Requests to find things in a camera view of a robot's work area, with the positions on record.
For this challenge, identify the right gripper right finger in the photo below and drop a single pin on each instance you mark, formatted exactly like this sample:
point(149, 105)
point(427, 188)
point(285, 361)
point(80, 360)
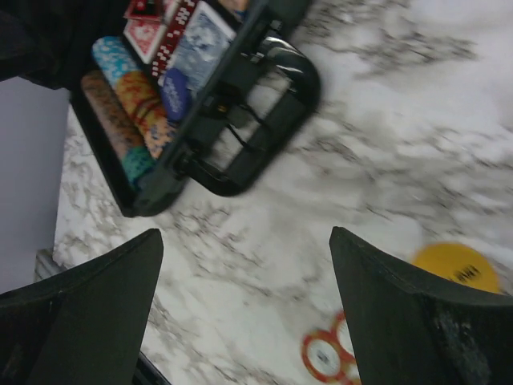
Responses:
point(408, 326)

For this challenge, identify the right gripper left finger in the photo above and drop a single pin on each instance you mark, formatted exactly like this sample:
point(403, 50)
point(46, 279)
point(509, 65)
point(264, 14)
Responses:
point(86, 324)

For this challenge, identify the yellow dealer button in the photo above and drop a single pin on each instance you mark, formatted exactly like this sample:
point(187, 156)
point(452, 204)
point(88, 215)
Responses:
point(460, 264)

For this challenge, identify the black poker chip case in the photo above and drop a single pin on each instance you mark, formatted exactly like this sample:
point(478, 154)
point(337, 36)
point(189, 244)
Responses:
point(146, 159)

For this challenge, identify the blue dealer button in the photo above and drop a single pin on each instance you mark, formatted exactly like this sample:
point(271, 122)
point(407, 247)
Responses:
point(175, 95)

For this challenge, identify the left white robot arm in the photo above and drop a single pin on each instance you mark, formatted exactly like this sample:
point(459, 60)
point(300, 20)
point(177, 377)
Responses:
point(49, 42)

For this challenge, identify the orange poker chip upper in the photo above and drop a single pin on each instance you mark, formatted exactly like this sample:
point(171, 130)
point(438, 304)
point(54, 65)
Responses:
point(340, 330)

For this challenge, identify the orange poker chip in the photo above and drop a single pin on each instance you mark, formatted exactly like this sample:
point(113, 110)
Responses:
point(326, 360)
point(340, 330)

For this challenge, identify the orange poker chip left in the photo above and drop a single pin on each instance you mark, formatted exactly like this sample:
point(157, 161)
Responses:
point(326, 360)

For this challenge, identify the red card deck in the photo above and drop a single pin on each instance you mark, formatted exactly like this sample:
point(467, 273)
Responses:
point(145, 37)

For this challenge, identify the blue card deck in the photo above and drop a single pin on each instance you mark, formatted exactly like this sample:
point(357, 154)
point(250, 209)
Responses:
point(197, 37)

